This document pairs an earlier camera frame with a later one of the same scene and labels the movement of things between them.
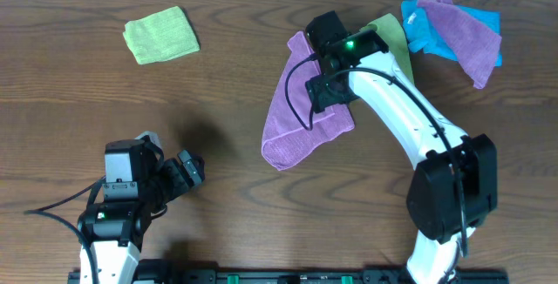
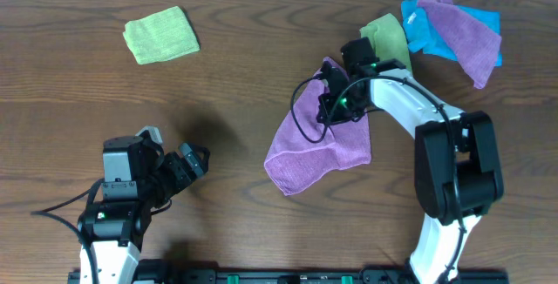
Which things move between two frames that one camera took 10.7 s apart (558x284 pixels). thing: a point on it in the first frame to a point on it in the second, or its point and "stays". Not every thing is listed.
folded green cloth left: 160,36 stays
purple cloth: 285,142 to 309,149
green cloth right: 389,29 stays
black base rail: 296,276 stays
